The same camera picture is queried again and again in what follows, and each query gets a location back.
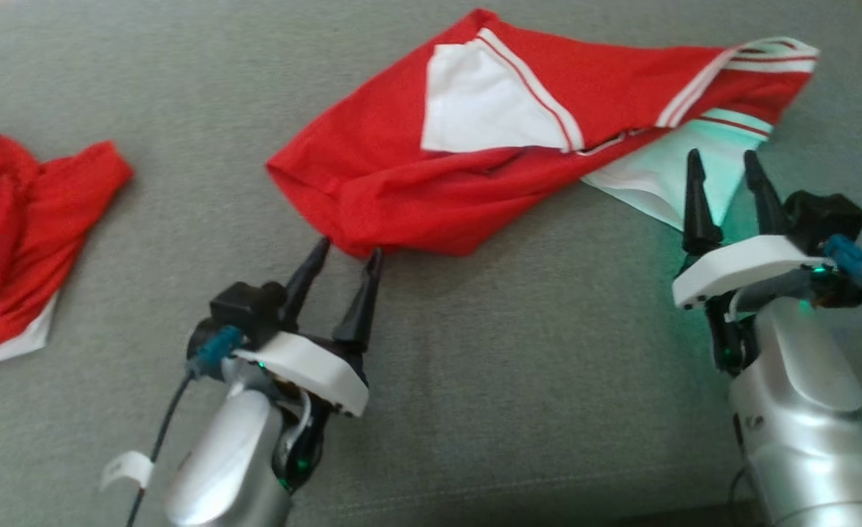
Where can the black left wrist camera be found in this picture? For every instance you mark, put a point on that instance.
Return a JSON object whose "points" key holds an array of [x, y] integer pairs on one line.
{"points": [[244, 311]]}

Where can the red white striped jersey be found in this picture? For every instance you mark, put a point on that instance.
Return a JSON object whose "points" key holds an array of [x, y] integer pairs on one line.
{"points": [[372, 176]]}

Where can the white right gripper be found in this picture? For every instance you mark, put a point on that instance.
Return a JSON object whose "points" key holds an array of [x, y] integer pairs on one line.
{"points": [[746, 263]]}

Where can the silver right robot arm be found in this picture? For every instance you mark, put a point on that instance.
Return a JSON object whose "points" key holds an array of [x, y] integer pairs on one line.
{"points": [[804, 410]]}

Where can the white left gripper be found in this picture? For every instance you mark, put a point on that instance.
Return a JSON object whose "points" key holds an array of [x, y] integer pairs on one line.
{"points": [[314, 366]]}

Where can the red shorts with white band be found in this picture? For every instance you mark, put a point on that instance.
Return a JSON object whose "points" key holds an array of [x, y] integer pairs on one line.
{"points": [[6, 234]]}

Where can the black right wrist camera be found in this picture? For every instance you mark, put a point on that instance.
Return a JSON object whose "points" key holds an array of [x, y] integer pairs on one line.
{"points": [[826, 216]]}

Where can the grey fabric sofa seat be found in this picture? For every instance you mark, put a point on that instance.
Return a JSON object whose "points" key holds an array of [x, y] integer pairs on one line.
{"points": [[475, 366]]}

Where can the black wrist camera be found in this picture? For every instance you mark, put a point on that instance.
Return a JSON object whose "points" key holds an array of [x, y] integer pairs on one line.
{"points": [[244, 311], [826, 216]]}

